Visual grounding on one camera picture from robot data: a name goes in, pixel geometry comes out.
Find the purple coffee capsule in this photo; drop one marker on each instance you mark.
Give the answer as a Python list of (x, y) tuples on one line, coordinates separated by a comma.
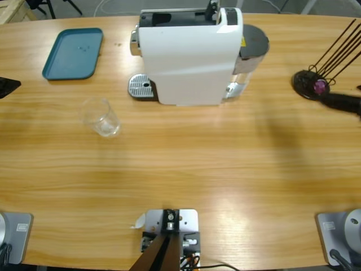
[(320, 87)]

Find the clear glass cup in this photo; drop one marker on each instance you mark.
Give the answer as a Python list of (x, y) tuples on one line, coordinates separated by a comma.
[(103, 128)]

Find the white capsule coffee machine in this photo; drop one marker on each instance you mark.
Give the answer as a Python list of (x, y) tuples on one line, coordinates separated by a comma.
[(183, 62)]

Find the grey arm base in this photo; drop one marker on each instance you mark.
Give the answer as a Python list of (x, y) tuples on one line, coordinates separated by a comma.
[(332, 234), (18, 234)]

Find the black capsule holder with rods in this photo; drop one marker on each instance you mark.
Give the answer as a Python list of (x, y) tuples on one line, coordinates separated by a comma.
[(303, 83)]

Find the teal plastic tray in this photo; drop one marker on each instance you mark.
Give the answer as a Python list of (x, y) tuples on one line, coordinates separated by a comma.
[(73, 56)]

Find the light wooden crate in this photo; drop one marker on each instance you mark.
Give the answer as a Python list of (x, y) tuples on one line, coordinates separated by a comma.
[(14, 11)]

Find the black tripod legs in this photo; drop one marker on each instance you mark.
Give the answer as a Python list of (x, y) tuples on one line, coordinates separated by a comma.
[(36, 3)]

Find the grey metal leg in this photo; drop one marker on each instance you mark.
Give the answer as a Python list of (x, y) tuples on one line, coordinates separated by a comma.
[(308, 6)]

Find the clear water tank dark lid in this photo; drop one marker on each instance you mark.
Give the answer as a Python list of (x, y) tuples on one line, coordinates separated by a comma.
[(253, 39)]

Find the silver drip tray grille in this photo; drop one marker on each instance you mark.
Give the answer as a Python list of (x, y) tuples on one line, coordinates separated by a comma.
[(139, 86)]

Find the white paper tag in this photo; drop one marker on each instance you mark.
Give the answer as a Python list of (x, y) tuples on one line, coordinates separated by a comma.
[(139, 221)]

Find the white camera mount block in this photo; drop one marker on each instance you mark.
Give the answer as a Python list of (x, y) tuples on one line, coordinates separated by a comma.
[(189, 218)]

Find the dark camera post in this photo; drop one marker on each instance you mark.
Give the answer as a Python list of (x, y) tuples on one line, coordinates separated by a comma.
[(163, 254)]

